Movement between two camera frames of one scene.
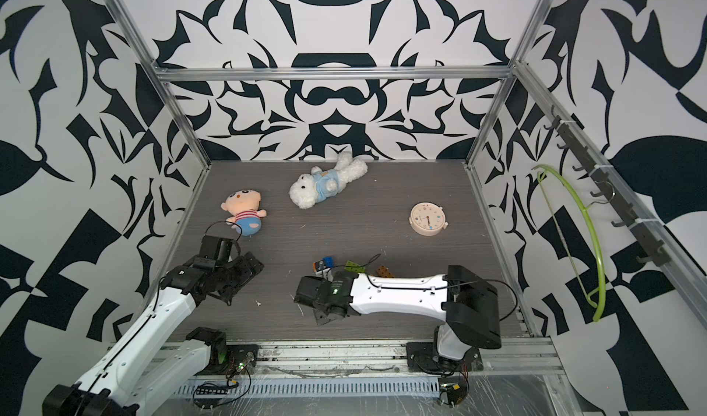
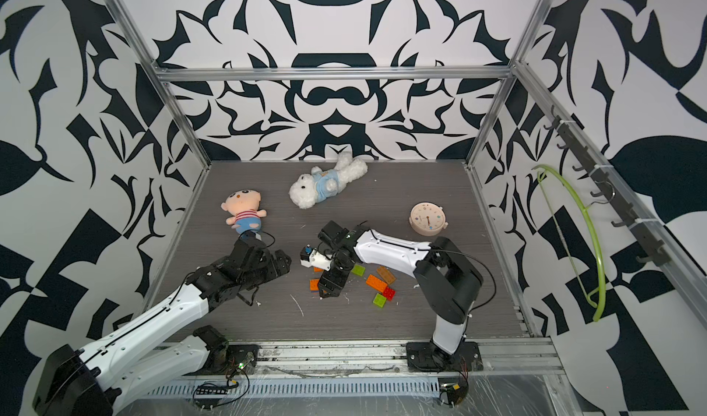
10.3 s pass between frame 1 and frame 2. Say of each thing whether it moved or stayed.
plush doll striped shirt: stayed
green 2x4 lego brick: stayed
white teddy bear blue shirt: stayed
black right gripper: moved
